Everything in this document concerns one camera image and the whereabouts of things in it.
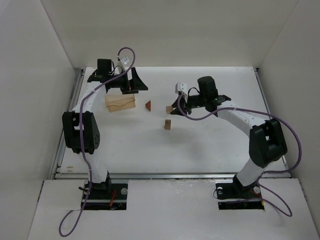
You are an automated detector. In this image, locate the light wooden cube block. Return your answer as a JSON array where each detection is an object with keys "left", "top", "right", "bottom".
[{"left": 165, "top": 105, "right": 174, "bottom": 115}]

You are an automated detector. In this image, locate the brown wooden rectangular block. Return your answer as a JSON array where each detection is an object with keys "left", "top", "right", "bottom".
[{"left": 164, "top": 119, "right": 172, "bottom": 130}]

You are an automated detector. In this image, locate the amber transparent plastic box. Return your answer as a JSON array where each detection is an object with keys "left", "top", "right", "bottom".
[{"left": 104, "top": 94, "right": 136, "bottom": 113}]

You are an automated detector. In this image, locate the reddish wooden triangle block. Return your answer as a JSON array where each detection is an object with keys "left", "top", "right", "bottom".
[{"left": 145, "top": 100, "right": 151, "bottom": 112}]

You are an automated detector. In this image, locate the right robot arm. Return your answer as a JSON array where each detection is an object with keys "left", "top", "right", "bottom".
[{"left": 171, "top": 76, "right": 288, "bottom": 195}]

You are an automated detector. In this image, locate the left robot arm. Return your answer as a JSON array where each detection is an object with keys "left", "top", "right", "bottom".
[{"left": 62, "top": 57, "right": 149, "bottom": 192}]

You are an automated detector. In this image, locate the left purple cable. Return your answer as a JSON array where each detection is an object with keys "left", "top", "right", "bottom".
[{"left": 58, "top": 46, "right": 137, "bottom": 237}]

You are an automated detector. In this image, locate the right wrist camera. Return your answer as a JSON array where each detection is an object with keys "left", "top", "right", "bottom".
[{"left": 175, "top": 82, "right": 188, "bottom": 95}]

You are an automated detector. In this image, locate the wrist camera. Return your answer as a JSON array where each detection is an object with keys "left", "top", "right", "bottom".
[
  {"left": 116, "top": 56, "right": 131, "bottom": 73},
  {"left": 175, "top": 82, "right": 188, "bottom": 95}
]

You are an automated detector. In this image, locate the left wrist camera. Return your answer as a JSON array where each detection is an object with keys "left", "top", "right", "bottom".
[{"left": 116, "top": 56, "right": 131, "bottom": 73}]

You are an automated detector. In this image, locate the right aluminium rail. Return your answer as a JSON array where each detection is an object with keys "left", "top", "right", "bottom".
[{"left": 253, "top": 67, "right": 288, "bottom": 171}]

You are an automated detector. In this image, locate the aluminium rail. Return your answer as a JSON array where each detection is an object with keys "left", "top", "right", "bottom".
[
  {"left": 49, "top": 68, "right": 85, "bottom": 180},
  {"left": 253, "top": 67, "right": 288, "bottom": 171},
  {"left": 53, "top": 171, "right": 293, "bottom": 180}
]

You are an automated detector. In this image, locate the left aluminium rail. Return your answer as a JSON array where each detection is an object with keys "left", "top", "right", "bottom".
[{"left": 49, "top": 68, "right": 85, "bottom": 180}]

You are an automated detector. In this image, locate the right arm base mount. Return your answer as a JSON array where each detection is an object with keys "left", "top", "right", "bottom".
[{"left": 214, "top": 176, "right": 265, "bottom": 210}]

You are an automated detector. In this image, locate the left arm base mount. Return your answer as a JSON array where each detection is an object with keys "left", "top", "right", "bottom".
[{"left": 84, "top": 183, "right": 128, "bottom": 211}]

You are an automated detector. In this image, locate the front aluminium rail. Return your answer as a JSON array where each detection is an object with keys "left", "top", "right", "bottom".
[{"left": 53, "top": 171, "right": 293, "bottom": 180}]

